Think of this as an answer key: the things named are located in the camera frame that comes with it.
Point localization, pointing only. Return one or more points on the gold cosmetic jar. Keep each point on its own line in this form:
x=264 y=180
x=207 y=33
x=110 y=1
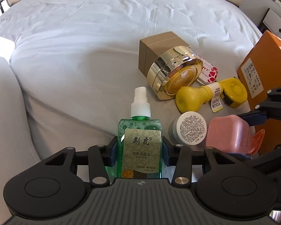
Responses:
x=173 y=72

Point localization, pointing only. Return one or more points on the small white labelled jar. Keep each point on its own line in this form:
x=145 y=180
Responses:
x=192 y=127

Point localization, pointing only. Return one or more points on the white tube with red dots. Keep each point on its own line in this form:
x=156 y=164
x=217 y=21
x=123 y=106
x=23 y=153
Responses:
x=209 y=71

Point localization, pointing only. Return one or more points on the brown cardboard box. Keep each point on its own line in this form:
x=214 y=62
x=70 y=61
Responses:
x=154 y=44

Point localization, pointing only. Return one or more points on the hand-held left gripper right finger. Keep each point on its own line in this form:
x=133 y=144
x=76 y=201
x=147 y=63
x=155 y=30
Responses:
x=165 y=153

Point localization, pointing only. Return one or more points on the green spray bottle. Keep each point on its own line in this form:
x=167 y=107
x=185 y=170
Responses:
x=140 y=143

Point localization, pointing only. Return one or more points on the yellow tape measure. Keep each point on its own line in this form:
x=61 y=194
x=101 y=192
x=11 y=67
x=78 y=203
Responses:
x=235 y=91

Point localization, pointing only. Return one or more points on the orange cardboard box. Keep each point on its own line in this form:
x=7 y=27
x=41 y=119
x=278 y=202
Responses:
x=267 y=58

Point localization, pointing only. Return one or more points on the pink plastic container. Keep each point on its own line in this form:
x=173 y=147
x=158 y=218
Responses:
x=227 y=133

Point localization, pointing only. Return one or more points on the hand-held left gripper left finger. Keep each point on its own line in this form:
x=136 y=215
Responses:
x=114 y=153

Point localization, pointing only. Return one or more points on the light grey cushion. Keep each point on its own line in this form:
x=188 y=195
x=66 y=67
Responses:
x=7 y=121

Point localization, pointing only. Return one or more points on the yellow mushroom-shaped bottle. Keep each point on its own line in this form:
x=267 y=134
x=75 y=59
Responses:
x=189 y=97

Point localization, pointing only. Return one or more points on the white and black nightstand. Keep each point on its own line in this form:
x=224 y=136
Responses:
x=277 y=22

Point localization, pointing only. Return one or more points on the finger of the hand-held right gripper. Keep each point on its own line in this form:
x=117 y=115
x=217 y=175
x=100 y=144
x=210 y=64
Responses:
x=267 y=158
x=253 y=118

